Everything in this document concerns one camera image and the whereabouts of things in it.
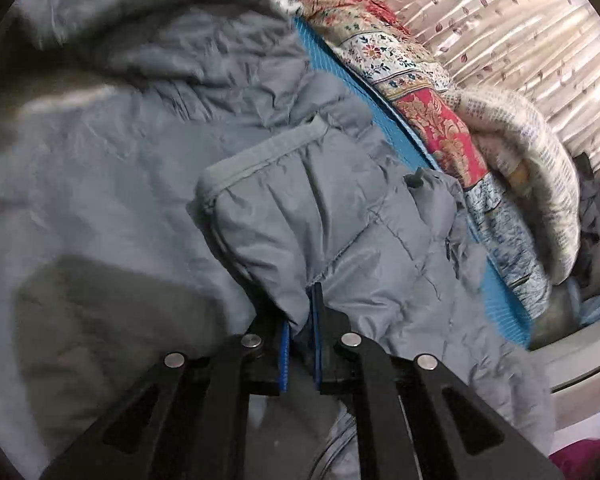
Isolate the grey puffer jacket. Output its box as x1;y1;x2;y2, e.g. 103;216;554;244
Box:
0;0;555;479

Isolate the dark clothes pile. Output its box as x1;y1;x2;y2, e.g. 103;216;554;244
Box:
572;153;600;299

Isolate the patterned bed sheet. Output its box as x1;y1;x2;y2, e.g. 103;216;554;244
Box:
294;18;531;348

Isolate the cream patterned folded comforter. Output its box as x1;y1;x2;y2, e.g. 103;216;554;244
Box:
443;86;580;284

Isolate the white cabinet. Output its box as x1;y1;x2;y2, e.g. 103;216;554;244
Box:
531;320;600;430

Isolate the red floral patchwork quilt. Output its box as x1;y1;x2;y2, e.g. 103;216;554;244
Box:
298;0;552;318

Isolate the cream floral curtain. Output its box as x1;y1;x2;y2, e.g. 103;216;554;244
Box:
381;0;600;170

